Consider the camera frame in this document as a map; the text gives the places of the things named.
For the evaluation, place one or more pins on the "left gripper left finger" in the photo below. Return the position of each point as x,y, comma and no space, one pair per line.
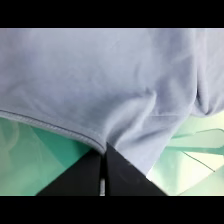
83,176

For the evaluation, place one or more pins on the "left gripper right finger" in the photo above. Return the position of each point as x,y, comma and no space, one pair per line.
126,176

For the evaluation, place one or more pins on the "purple garment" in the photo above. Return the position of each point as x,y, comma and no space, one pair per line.
100,76

